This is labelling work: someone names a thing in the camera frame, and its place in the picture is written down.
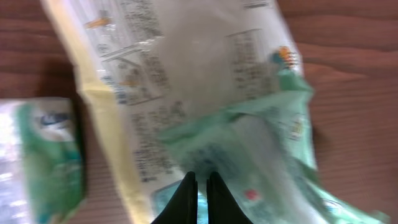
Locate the green snack packet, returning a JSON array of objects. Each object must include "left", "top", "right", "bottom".
[{"left": 158, "top": 69, "right": 389, "bottom": 224}]

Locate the small green tissue pack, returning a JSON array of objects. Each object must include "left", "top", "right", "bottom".
[{"left": 1, "top": 97, "right": 85, "bottom": 224}]

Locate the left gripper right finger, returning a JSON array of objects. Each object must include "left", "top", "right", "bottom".
[{"left": 206, "top": 172, "right": 252, "bottom": 224}]

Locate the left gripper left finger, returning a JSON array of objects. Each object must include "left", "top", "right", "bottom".
[{"left": 152, "top": 171, "right": 198, "bottom": 224}]

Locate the yellow snack bag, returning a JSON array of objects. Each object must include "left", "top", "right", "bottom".
[{"left": 42, "top": 0, "right": 303, "bottom": 223}]

